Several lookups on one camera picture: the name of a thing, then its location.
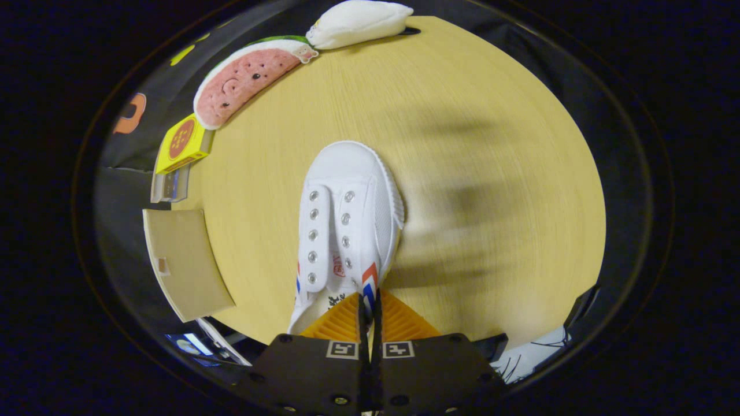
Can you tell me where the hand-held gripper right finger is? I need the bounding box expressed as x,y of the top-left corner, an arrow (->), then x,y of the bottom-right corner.
371,289 -> 510,414

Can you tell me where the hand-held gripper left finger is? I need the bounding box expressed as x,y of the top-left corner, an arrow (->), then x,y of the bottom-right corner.
240,291 -> 371,414

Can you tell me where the beige fabric storage box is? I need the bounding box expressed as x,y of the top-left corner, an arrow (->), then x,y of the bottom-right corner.
142,209 -> 236,323

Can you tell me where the white canvas shoe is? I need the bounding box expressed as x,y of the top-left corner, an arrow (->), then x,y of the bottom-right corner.
287,140 -> 405,336

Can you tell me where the white laptop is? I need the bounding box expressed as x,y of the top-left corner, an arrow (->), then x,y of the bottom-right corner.
165,317 -> 253,368

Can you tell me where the grey dark-spined book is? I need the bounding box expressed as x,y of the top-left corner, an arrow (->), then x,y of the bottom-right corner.
150,169 -> 191,204

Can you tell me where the yellow book with red circle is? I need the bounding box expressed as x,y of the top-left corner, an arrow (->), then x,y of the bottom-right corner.
154,113 -> 214,175

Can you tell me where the watermelon slice plush toy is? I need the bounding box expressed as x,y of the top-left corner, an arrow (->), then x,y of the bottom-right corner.
193,36 -> 320,131

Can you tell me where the white plush toy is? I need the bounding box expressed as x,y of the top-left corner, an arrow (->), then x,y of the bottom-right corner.
305,0 -> 415,50

